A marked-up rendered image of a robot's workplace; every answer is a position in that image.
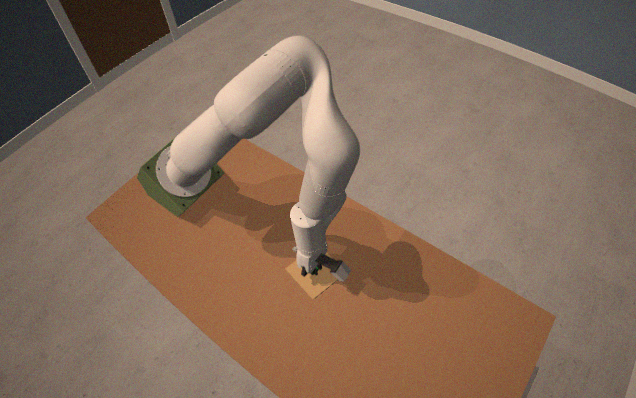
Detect tan flat mat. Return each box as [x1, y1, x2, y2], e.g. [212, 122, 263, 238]
[285, 260, 338, 300]

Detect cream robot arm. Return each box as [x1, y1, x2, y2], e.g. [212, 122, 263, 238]
[156, 36, 360, 282]

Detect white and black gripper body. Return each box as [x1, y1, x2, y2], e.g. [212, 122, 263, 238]
[297, 242, 328, 274]

